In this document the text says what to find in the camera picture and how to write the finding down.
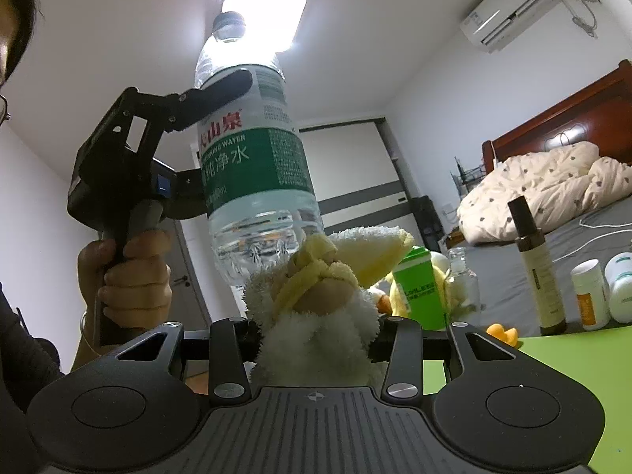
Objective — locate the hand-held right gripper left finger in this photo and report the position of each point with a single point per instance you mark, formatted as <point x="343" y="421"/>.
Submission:
<point x="229" y="350"/>

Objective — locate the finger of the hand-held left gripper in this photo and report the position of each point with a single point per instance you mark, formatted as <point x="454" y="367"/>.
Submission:
<point x="190" y="192"/>
<point x="222" y="91"/>

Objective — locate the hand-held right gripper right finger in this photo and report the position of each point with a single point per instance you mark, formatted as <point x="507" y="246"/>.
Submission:
<point x="402" y="350"/>

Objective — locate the clear plastic water bottle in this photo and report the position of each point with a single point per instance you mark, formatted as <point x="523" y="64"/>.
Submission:
<point x="256" y="173"/>

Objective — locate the white and yellow plush toy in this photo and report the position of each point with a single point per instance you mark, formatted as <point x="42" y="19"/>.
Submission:
<point x="316" y="340"/>

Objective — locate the person's left forearm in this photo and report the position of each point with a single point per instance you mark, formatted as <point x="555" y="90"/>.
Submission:
<point x="29" y="355"/>

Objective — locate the person's left hand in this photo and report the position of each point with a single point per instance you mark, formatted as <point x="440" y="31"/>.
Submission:
<point x="143" y="286"/>

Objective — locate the tall green paper cup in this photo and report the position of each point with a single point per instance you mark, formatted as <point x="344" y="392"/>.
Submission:
<point x="419" y="296"/>

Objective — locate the grey room door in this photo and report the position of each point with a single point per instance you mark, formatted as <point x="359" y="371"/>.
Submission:
<point x="192" y="256"/>

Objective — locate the small clear glass bottle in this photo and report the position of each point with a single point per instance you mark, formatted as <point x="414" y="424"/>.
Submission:
<point x="464" y="296"/>

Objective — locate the ceiling light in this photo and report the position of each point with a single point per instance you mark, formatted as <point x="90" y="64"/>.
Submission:
<point x="279" y="19"/>

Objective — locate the eyeglasses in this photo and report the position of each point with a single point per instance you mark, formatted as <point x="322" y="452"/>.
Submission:
<point x="4" y="108"/>

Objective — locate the black speaker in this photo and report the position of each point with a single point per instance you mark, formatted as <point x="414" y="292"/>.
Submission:
<point x="427" y="222"/>

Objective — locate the sliding door wardrobe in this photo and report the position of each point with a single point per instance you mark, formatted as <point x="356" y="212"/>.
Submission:
<point x="355" y="168"/>

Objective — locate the brown cream label bottle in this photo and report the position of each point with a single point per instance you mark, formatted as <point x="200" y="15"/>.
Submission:
<point x="543" y="281"/>

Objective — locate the person's head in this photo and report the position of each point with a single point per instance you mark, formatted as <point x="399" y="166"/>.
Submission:
<point x="10" y="59"/>

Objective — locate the green table mat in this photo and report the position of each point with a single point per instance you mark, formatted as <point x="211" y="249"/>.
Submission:
<point x="568" y="370"/>

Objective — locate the white orange label pill bottle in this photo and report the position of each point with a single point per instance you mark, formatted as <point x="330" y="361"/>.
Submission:
<point x="590" y="301"/>

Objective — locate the cream patterned quilt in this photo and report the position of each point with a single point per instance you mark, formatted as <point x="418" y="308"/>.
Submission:
<point x="543" y="182"/>

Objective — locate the white jar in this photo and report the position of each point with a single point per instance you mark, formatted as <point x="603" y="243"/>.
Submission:
<point x="621" y="291"/>

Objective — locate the dark wooden bed headboard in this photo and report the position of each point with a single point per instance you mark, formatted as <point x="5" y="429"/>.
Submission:
<point x="568" y="113"/>

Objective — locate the white air conditioner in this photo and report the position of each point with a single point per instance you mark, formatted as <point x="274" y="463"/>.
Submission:
<point x="503" y="15"/>

